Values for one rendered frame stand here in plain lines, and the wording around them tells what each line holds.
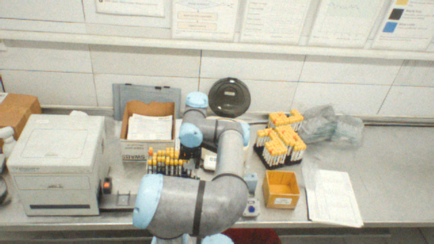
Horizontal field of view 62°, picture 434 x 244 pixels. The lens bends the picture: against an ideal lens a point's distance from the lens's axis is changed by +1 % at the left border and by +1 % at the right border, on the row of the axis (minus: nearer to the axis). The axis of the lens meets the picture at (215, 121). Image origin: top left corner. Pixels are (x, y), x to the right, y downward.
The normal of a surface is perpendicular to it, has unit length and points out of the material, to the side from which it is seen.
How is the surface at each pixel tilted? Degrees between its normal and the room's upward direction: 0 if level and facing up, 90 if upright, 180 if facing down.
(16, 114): 2
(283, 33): 95
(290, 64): 90
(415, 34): 93
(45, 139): 0
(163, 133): 1
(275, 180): 90
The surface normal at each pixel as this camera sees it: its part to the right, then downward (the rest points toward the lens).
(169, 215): -0.04, 0.18
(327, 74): 0.07, 0.65
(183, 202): 0.03, -0.33
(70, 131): 0.10, -0.76
